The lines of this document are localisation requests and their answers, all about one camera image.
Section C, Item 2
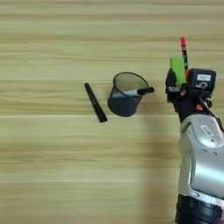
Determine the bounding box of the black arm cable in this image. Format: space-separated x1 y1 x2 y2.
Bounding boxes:
199 97 224 133

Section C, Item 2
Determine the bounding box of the black marker pen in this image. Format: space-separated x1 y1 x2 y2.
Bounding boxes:
84 82 109 123

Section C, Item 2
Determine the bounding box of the white marker black cap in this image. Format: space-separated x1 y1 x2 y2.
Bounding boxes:
111 86 156 99

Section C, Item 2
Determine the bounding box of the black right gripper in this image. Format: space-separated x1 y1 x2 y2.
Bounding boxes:
164 67 214 124

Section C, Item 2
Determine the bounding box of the black mesh pen cup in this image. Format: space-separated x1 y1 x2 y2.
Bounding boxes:
107 72 150 118

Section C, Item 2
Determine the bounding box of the red and black pen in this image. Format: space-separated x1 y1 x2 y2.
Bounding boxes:
179 36 190 79

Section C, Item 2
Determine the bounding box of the small black box white label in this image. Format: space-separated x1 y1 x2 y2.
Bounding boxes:
187 67 217 100

